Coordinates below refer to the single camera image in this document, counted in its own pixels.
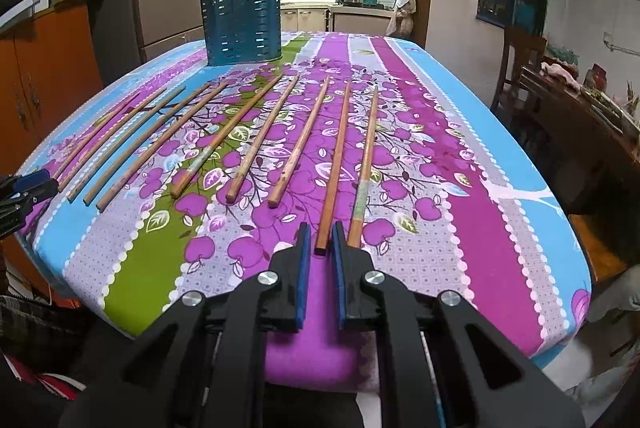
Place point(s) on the wooden dining chair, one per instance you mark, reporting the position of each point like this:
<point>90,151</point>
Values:
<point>520,50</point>

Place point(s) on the wooden chopstick nine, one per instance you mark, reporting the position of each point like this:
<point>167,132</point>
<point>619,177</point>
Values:
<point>331,188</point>

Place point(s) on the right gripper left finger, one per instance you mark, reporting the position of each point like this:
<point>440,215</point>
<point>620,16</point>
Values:
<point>285,304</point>

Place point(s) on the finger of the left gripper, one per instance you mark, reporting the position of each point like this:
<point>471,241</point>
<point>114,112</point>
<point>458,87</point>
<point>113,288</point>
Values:
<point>31,199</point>
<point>38,181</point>

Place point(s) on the dark wooden side table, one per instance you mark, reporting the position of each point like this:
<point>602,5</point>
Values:
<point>592,170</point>

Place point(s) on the wooden chopstick ten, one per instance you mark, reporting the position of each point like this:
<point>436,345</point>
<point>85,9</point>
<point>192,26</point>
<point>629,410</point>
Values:
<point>359,211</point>

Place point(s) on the orange wooden cabinet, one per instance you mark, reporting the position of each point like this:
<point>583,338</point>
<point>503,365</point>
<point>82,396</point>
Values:
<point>48,69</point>

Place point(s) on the wooden chopstick seven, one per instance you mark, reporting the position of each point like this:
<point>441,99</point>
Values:
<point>248,160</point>

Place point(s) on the wooden chopstick two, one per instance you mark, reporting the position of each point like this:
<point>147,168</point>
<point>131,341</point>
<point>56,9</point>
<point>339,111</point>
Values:
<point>110,131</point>

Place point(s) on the floral purple tablecloth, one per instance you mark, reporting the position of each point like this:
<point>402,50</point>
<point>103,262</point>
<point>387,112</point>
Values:
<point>454,202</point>

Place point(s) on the wooden chopstick six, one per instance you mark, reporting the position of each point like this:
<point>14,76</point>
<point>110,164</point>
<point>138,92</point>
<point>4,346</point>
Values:
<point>177,189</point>

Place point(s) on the wooden chopstick eight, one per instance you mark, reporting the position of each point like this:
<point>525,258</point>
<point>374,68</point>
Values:
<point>275,195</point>

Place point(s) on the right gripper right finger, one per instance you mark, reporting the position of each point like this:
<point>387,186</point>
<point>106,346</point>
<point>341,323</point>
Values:
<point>356,310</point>

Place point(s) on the blue perforated utensil holder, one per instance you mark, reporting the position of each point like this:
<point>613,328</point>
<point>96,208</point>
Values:
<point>241,31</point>

